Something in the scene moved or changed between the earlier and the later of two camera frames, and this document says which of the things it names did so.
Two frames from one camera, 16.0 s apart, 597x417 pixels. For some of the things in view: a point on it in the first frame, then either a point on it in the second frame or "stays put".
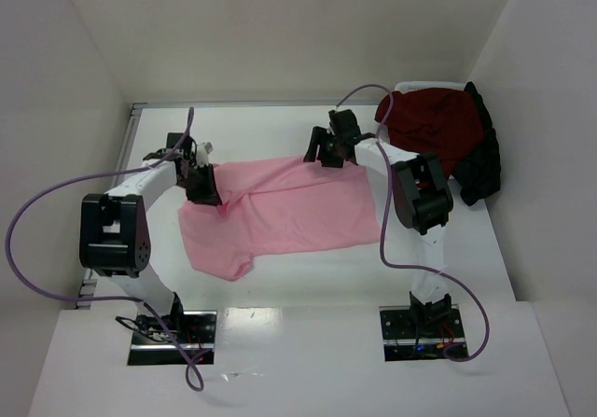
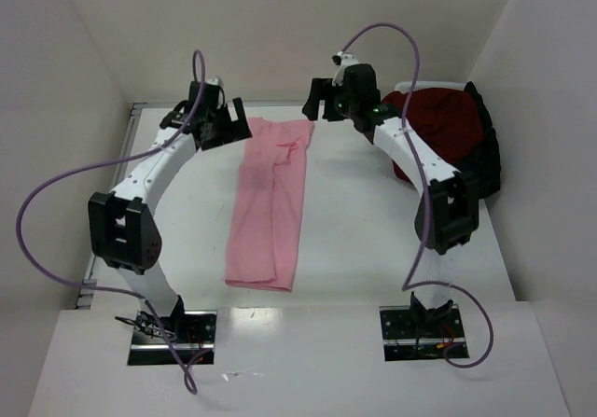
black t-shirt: x=480 y=174 stays put
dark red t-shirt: x=441 y=121 stays put
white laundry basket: x=405 y=86 stays put
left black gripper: x=200 y=180 to x=224 y=131
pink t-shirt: x=276 y=204 to x=265 y=217
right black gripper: x=327 y=148 to x=327 y=98
